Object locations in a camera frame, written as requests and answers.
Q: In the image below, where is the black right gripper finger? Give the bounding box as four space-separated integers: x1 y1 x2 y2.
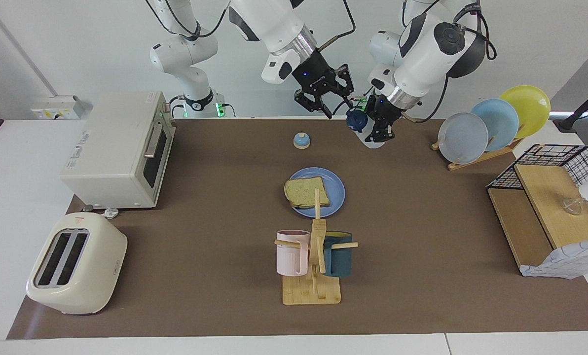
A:
295 91 333 120
336 64 355 106

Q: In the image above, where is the seasoning bottle with blue cap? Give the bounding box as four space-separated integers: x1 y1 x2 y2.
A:
346 107 391 149

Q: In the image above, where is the toasted bread slice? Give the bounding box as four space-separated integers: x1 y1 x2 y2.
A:
284 177 330 209

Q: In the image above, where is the blue round plate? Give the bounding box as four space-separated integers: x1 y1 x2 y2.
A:
287 167 346 218

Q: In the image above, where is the pale grey plate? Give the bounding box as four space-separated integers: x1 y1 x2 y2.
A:
438 112 489 165

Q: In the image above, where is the light blue plate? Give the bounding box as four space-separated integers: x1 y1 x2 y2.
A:
471 99 520 152

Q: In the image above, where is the yellow plate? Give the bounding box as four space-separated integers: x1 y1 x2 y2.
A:
499 85 551 140

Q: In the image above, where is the wooden dish rack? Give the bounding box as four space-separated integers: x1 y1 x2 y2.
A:
431 137 524 171

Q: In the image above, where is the teal mug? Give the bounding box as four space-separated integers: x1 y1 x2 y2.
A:
323 231 354 278

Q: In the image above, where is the pink ribbed mug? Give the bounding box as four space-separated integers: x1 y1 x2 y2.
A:
276 230 310 277

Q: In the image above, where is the wooden shelf box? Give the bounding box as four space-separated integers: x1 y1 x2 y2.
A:
487 164 588 269

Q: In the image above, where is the wooden mug tree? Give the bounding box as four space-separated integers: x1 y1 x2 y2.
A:
274 188 359 305

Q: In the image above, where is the brown table mat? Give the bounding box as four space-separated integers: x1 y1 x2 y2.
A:
6 118 588 340

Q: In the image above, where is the clear glass piece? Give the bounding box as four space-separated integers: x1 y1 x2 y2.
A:
563 196 587 215

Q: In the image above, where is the white toaster oven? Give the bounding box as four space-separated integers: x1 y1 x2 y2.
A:
60 91 176 209

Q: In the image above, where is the white checked cloth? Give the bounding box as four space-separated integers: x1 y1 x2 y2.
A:
519 240 588 280

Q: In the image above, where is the cream two-slot toaster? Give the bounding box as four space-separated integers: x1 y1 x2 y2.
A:
26 212 128 315

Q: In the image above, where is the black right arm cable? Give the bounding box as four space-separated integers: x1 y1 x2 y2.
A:
146 0 357 51

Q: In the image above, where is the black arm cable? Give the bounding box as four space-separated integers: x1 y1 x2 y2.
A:
402 0 498 124
146 0 357 51

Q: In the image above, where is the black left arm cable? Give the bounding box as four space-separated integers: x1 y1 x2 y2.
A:
402 0 498 124

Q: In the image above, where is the black wire basket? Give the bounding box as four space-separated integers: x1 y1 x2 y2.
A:
486 144 588 235

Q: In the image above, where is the white wall socket box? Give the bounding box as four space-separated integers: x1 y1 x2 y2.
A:
31 95 85 120

